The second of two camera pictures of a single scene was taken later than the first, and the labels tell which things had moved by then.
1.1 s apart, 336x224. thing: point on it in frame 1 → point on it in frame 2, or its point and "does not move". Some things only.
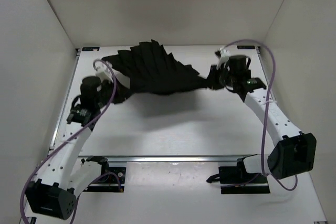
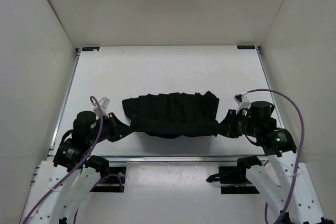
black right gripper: (212, 79) → (226, 128)
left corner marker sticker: (96, 49) does not move
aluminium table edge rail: (172, 158) does not move
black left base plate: (113, 181) does not move
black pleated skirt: (153, 71) → (174, 115)
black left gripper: (106, 83) → (120, 127)
